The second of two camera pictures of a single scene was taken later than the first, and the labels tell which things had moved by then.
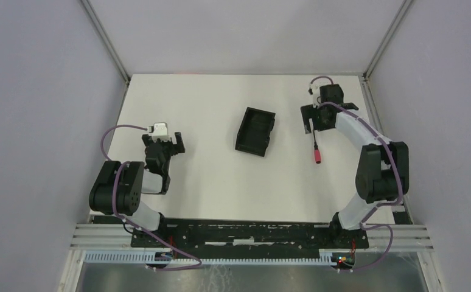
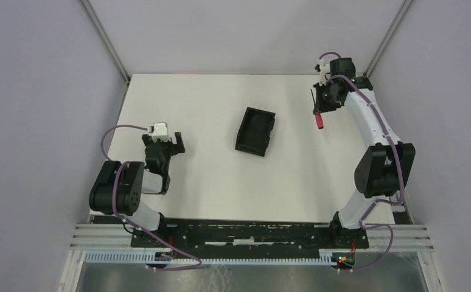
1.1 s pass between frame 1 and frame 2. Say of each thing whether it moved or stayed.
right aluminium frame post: stayed
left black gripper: stayed
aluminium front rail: stayed
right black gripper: moved
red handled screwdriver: moved
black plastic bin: stayed
